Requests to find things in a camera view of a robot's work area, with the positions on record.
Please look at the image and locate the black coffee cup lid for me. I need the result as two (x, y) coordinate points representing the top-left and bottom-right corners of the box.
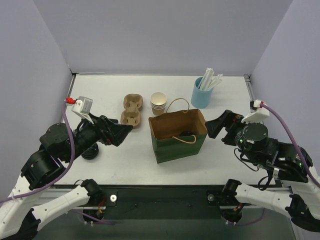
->
(179, 131), (194, 137)

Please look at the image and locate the green and brown paper bag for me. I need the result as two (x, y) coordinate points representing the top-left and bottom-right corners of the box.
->
(148, 102), (208, 164)

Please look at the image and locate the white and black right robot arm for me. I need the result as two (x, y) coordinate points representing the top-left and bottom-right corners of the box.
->
(205, 110), (320, 233)

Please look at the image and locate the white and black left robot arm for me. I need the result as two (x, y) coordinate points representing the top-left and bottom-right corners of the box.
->
(0, 115), (133, 240)

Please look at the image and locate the stack of black cup lids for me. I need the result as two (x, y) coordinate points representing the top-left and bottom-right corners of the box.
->
(81, 145), (99, 160)

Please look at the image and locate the light blue straw holder cup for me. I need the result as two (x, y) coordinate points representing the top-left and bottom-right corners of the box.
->
(190, 77), (214, 109)

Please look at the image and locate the stack of brown paper cups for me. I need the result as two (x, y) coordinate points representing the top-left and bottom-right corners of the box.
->
(150, 92), (167, 116)

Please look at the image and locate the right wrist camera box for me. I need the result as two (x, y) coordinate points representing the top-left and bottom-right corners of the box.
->
(241, 99), (270, 124)

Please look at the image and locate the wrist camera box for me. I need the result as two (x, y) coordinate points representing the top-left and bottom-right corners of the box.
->
(241, 99), (270, 124)
(65, 96), (94, 124)

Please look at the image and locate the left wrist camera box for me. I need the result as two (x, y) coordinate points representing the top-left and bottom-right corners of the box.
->
(65, 96), (94, 124)

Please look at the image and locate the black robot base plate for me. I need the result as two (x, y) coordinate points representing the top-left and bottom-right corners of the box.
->
(82, 185), (240, 221)

